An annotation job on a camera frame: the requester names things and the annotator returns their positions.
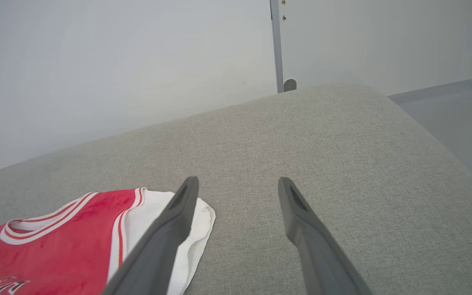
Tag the round grey metal bracket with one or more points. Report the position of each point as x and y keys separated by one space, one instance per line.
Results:
x=290 y=85

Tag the grey metal post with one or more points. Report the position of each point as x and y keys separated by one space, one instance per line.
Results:
x=277 y=49

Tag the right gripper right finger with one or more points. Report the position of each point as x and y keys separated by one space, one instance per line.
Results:
x=322 y=258

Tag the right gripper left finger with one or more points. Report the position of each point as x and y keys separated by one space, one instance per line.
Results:
x=158 y=250

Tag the red basketball jersey white sleeves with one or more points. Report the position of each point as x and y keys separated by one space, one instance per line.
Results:
x=68 y=246

